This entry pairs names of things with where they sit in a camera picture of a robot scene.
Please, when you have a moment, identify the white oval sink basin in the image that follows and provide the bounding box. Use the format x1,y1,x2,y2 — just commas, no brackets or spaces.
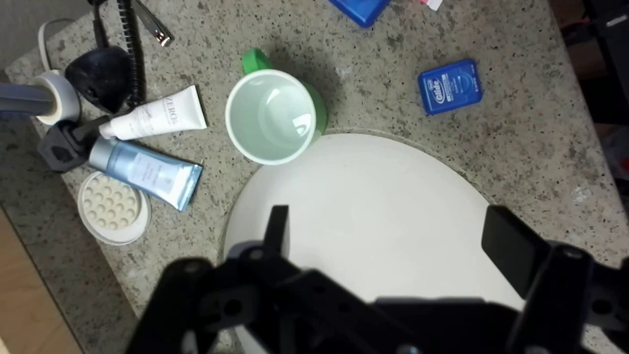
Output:
220,132,527,311

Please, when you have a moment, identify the blue square container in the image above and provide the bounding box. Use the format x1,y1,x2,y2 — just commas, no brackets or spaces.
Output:
328,0,393,30

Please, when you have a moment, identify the light blue tube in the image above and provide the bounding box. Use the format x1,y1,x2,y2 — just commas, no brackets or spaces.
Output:
86,136,204,213

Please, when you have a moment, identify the blue dental floss box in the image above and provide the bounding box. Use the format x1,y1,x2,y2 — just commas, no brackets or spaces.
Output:
417,58,486,119

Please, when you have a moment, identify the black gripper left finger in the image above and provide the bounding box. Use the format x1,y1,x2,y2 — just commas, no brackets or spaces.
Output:
261,205,291,260

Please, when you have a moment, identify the green mug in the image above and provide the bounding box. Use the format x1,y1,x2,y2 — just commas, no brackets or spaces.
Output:
224,48,330,168

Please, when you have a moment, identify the dark grey power adapter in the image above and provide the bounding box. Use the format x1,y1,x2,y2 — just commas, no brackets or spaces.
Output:
37,117,110,174

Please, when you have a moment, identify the silver nail clipper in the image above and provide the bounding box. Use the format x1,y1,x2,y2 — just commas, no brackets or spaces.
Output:
134,0,177,50

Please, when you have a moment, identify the round white bumpy soap dish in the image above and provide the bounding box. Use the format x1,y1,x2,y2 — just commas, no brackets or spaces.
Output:
75,170,151,248

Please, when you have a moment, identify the black shaver head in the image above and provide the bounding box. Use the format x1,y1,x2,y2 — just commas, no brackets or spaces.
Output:
63,46,134,115

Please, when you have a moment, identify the white power cable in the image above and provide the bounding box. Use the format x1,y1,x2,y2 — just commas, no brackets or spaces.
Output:
35,18,75,71

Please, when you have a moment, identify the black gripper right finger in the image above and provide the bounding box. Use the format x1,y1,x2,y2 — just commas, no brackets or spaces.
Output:
480,205,550,302

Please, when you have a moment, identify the white cream tube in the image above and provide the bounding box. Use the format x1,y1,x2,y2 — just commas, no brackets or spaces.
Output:
96,85,210,142

